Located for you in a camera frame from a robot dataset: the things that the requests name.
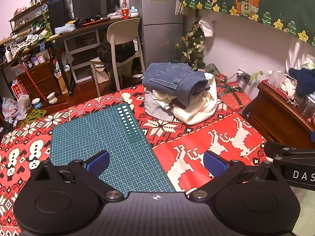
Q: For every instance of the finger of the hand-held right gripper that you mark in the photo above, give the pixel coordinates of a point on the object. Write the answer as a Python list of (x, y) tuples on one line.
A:
[(280, 150)]

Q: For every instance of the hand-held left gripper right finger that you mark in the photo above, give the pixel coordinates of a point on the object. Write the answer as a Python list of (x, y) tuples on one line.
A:
[(214, 163)]

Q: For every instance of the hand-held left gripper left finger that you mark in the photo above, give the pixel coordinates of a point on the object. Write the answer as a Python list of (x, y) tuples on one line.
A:
[(98, 163)]

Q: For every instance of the blue jeans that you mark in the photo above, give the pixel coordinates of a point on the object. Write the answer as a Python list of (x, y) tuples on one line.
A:
[(169, 76)]

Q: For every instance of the green cutting mat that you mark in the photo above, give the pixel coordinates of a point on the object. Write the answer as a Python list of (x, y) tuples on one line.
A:
[(98, 132)]

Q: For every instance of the wooden nightstand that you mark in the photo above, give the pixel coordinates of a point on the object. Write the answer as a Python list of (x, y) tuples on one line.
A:
[(275, 113)]

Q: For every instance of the cream sweater with maroon stripes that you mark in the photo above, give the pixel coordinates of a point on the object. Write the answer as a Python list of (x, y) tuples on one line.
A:
[(196, 113)]

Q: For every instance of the red patterned blanket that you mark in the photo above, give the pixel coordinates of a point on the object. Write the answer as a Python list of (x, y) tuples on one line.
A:
[(37, 137)]

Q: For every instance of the red gift box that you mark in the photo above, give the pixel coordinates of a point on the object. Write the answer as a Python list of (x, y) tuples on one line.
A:
[(228, 98)]

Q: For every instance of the dark blue knit hat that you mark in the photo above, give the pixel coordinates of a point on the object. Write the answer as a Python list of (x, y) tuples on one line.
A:
[(304, 81)]

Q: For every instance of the green toy figure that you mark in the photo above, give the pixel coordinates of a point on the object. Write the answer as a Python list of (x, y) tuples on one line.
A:
[(256, 76)]

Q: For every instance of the green flat trivet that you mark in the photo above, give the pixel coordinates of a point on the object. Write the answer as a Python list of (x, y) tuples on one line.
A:
[(35, 116)]

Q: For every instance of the grey knit garment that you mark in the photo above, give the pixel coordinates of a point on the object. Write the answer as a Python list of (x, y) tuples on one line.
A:
[(155, 109)]

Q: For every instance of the white bowl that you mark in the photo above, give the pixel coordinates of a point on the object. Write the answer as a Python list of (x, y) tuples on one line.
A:
[(51, 97)]

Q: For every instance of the blue bowl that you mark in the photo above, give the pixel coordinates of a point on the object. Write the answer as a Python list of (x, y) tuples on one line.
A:
[(37, 103)]

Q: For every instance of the brown paper bag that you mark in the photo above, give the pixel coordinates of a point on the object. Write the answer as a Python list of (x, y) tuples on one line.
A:
[(62, 83)]

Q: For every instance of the white tote bag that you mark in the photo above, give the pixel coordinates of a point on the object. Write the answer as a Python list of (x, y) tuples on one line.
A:
[(102, 75)]

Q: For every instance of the plain white plastic bag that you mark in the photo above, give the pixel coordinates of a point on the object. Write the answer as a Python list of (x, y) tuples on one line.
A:
[(24, 103)]

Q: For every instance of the white red printed plastic bag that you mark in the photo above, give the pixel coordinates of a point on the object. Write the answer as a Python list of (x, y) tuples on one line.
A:
[(8, 110)]

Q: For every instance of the red carton box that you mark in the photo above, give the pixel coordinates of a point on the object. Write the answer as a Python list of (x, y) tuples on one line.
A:
[(18, 88)]

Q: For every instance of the white plastic drawer unit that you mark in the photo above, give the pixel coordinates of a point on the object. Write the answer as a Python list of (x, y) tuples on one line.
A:
[(83, 54)]

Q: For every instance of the black furry pet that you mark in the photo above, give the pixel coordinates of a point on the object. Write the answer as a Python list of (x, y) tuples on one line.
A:
[(105, 51)]

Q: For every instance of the small Christmas tree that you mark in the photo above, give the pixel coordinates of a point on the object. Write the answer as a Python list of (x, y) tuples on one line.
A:
[(189, 46)]

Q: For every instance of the grey refrigerator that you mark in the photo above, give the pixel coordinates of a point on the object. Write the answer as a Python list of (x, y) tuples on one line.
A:
[(160, 41)]

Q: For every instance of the black desk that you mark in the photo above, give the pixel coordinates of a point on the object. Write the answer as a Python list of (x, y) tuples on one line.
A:
[(81, 30)]

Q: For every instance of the white hanging cloth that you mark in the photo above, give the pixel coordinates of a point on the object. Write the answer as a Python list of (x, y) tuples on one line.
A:
[(206, 28)]

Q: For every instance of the beige chair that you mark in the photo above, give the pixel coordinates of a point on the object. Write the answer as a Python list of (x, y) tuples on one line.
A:
[(123, 29)]

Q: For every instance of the light blue pouch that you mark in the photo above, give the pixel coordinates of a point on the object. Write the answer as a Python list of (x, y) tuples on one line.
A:
[(65, 29)]

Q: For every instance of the white lotion bottle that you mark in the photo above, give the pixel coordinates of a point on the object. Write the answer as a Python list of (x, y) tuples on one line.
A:
[(8, 56)]

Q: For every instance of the red keyboard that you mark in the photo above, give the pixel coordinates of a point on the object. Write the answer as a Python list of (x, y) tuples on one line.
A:
[(94, 22)]

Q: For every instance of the brown cardboard tube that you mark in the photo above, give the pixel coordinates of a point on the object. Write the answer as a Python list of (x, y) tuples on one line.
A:
[(14, 37)]

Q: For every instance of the red cup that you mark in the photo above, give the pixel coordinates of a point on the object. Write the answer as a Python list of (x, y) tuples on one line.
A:
[(125, 13)]

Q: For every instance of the black computer tower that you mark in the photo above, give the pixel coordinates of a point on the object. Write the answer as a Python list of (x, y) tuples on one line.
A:
[(59, 14)]

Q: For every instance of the light blue plush toy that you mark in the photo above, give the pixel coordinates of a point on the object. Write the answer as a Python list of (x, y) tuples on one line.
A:
[(134, 11)]

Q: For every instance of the black monitor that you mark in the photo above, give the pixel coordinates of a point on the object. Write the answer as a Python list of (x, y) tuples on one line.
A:
[(96, 3)]

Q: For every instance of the black shelf rack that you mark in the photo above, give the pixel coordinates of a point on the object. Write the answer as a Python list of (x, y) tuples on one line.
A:
[(27, 10)]

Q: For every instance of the wall socket with charger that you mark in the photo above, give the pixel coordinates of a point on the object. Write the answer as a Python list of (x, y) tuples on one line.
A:
[(244, 77)]

